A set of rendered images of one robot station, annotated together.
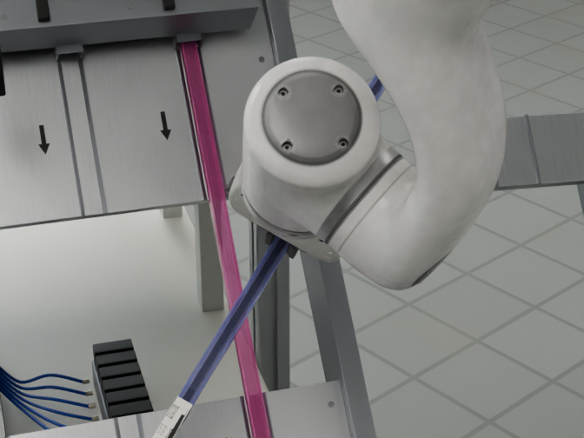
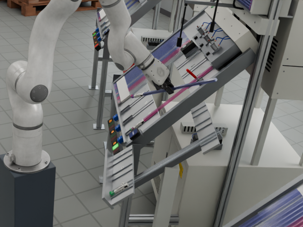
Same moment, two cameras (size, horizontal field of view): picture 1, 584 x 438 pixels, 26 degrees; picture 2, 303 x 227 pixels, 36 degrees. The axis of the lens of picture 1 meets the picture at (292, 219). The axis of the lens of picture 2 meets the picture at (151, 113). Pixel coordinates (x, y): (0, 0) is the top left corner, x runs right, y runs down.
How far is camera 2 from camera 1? 2.16 m
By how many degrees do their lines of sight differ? 79
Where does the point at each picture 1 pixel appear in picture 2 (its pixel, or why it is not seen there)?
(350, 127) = not seen: hidden behind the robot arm
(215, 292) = (253, 160)
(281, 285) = (233, 150)
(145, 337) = not seen: hidden behind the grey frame
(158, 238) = (286, 161)
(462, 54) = (112, 28)
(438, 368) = not seen: outside the picture
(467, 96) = (111, 34)
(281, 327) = (231, 160)
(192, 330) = (241, 159)
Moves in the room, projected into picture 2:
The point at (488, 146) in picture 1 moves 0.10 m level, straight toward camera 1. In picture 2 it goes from (111, 44) to (89, 38)
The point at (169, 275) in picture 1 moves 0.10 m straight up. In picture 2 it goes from (268, 160) to (273, 143)
